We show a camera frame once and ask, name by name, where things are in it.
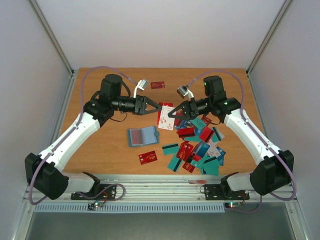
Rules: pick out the red card black stripe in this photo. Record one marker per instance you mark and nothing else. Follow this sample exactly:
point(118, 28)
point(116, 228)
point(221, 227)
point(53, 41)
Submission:
point(206, 134)

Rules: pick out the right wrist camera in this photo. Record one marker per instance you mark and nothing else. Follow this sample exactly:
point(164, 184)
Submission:
point(184, 92)

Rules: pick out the small circuit board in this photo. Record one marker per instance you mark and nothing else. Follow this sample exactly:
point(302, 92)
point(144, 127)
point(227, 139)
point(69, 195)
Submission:
point(232, 205)
point(95, 205)

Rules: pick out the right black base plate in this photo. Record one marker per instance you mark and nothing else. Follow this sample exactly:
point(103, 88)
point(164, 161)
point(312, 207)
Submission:
point(213, 192)

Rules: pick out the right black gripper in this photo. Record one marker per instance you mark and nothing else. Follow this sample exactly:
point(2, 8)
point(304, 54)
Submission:
point(192, 109)

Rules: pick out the white card floral print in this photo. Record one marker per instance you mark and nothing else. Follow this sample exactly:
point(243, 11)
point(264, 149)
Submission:
point(166, 122)

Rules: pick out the blue white card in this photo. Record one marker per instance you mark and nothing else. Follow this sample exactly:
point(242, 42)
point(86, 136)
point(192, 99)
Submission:
point(201, 149)

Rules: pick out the teal card left stripe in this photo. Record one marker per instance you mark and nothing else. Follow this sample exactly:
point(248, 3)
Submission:
point(170, 149)

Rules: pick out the aluminium rail platform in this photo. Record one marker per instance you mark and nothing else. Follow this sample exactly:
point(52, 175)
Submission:
point(165, 188)

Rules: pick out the teal card upper pile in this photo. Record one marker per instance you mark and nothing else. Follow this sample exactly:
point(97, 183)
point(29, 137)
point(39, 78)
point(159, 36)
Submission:
point(198, 123)

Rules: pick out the teal card bottom right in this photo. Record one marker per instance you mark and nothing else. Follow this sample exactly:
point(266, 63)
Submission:
point(210, 166)

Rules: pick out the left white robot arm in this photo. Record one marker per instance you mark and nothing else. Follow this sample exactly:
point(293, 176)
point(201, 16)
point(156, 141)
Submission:
point(44, 171)

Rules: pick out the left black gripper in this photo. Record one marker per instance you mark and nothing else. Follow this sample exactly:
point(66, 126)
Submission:
point(139, 105)

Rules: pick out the right small circuit board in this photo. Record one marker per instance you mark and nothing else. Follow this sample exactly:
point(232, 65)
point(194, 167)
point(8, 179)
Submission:
point(232, 205)

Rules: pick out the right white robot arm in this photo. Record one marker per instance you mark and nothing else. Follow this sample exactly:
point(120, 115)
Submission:
point(274, 167)

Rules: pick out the right aluminium frame post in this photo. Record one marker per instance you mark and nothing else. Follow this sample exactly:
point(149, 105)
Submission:
point(269, 34)

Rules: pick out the aluminium frame post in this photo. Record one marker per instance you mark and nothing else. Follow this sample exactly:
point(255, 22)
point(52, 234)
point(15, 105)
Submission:
point(47, 28)
point(269, 34)

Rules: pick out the teal card holder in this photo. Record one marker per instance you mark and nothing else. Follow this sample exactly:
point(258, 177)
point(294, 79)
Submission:
point(150, 136)

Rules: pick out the blue slotted cable duct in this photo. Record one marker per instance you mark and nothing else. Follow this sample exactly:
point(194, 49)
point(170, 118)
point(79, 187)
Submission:
point(130, 208)

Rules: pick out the lone red VIP card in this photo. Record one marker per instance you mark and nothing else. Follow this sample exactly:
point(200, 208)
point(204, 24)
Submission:
point(157, 85)

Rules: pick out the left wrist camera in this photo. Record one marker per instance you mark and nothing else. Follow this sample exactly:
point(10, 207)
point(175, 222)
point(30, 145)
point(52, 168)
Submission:
point(140, 86)

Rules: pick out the left small circuit board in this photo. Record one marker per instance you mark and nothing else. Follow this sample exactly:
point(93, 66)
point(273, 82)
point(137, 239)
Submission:
point(95, 205)

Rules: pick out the teal card black stripe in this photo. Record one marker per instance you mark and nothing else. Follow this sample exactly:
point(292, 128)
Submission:
point(174, 163)

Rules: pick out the red card bottom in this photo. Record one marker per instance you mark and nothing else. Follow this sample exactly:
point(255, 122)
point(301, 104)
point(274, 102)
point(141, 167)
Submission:
point(188, 167)

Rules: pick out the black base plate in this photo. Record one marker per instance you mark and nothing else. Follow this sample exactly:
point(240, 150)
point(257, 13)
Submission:
point(213, 192)
point(102, 192)

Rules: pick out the left aluminium frame post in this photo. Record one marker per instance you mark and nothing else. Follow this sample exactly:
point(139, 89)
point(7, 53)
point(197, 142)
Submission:
point(47, 28)

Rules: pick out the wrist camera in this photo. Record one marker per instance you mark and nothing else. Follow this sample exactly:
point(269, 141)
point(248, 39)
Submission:
point(184, 92)
point(140, 86)

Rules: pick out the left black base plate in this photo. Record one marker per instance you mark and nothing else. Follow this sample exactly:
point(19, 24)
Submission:
point(102, 192)

